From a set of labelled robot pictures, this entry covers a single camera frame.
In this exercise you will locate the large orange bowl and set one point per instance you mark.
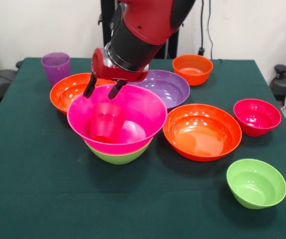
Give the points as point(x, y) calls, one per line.
point(202, 134)
point(65, 92)

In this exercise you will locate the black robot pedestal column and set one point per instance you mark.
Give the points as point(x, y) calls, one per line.
point(106, 22)

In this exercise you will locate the large green bowl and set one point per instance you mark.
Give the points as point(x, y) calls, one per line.
point(118, 159)

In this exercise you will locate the small green bowl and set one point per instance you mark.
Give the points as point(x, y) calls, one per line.
point(256, 184)

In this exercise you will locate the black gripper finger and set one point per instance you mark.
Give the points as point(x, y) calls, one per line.
point(115, 90)
point(90, 87)

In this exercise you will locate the red cup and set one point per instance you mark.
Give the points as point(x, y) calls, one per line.
point(105, 124)

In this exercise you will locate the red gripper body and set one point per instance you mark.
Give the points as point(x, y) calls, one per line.
point(113, 73)

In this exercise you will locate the dark green tablecloth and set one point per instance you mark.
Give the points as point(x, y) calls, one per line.
point(132, 199)

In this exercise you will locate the purple cup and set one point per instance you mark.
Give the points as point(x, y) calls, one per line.
point(55, 69)

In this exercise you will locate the small orange bowl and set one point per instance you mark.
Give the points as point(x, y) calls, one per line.
point(192, 71)

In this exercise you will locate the large pink bowl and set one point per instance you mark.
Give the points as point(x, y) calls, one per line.
point(142, 109)

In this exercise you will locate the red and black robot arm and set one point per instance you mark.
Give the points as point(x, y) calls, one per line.
point(145, 25)

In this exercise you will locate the small red bowl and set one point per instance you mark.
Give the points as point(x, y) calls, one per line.
point(256, 119)

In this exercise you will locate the gray pedestal leg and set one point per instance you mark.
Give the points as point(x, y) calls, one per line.
point(285, 82)
point(1, 79)

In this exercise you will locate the purple bowl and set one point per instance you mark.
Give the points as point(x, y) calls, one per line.
point(170, 87)

